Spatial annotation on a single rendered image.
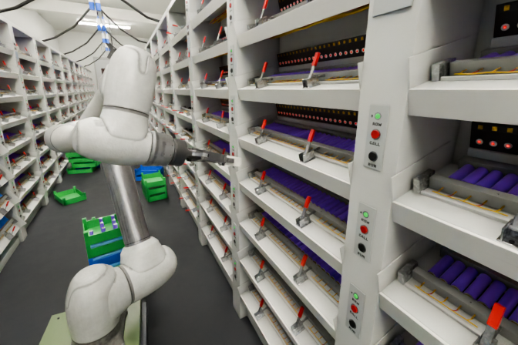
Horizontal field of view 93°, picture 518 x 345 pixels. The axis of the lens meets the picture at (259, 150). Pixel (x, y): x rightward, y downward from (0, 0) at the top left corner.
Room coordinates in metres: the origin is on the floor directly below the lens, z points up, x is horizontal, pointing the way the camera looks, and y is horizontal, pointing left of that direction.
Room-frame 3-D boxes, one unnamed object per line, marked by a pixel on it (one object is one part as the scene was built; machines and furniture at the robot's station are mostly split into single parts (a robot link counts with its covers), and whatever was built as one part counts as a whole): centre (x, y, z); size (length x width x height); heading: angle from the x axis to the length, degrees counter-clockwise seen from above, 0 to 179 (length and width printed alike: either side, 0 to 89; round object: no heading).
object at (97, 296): (0.75, 0.59, 0.41); 0.18 x 0.16 x 0.22; 140
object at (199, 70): (1.74, 0.36, 0.91); 0.20 x 0.09 x 1.81; 119
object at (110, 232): (1.35, 0.87, 0.36); 0.30 x 0.20 x 0.08; 127
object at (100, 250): (1.35, 0.87, 0.28); 0.30 x 0.20 x 0.08; 127
